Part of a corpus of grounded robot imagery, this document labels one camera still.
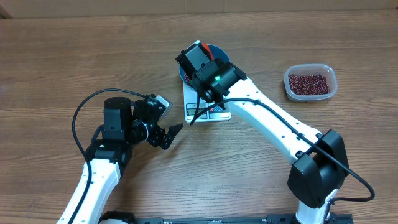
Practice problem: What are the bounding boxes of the red measuring scoop blue handle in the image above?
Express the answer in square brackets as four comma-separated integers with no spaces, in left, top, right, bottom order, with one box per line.
[201,42,214,60]

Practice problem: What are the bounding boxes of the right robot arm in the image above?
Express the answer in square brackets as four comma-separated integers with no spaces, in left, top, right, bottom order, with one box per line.
[176,41,353,223]

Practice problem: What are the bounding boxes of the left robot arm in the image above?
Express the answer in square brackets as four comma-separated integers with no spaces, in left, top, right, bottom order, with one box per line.
[59,95,183,223]

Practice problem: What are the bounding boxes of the red beans in bowl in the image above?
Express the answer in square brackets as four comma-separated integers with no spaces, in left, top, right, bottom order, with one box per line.
[184,74,191,86]

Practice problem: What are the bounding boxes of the blue bowl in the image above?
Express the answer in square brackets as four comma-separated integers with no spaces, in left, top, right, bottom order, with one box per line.
[179,44,230,91]

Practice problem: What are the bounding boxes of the white digital kitchen scale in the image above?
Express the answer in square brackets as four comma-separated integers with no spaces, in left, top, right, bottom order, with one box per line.
[183,83,231,123]

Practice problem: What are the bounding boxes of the clear plastic container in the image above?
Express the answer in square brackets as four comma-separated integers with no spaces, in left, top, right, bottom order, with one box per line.
[284,63,338,101]

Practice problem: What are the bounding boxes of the red beans in container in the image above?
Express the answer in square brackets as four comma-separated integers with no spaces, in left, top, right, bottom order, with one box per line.
[288,74,330,95]

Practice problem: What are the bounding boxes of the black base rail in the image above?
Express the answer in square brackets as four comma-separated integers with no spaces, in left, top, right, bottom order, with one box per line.
[99,211,354,224]

